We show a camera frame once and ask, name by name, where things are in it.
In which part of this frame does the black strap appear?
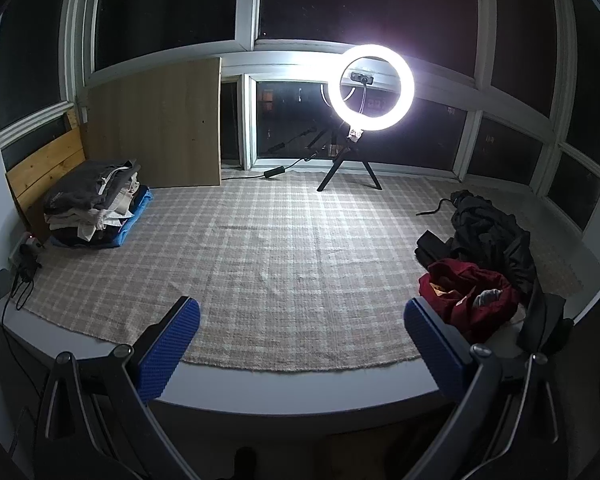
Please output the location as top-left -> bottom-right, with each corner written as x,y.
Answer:
417,199 -> 456,217

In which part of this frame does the plaid woven mat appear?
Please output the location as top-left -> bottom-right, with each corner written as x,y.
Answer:
10,170 -> 586,373

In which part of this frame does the black tripod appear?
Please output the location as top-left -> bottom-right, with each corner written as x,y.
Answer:
317,125 -> 383,193

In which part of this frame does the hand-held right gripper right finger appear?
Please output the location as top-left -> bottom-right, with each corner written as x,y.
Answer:
403,296 -> 572,480

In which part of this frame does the black folded garment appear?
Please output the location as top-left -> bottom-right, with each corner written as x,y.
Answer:
414,231 -> 453,267

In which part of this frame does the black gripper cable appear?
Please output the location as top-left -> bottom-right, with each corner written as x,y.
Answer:
0,305 -> 31,458

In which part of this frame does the red garment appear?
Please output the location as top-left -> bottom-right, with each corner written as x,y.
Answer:
418,258 -> 523,343

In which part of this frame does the black power cable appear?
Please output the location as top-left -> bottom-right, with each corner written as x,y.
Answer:
221,147 -> 331,182

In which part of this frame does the white power strip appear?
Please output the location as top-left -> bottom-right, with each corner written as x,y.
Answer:
10,232 -> 43,266

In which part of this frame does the light wood board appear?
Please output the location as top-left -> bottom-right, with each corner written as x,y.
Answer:
86,57 -> 222,188

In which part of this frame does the dark teal jacket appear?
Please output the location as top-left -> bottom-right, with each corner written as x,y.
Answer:
450,190 -> 538,293

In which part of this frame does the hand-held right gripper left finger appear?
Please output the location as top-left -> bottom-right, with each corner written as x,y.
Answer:
30,296 -> 202,480

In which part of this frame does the white window frame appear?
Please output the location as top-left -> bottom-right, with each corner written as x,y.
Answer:
0,0 -> 600,241

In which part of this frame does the black crumpled garment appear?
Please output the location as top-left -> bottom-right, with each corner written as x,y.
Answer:
517,280 -> 578,356

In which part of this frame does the pine wood board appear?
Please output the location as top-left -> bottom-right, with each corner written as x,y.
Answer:
5,105 -> 88,241

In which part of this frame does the stack of folded clothes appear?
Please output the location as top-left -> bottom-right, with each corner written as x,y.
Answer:
42,159 -> 153,250

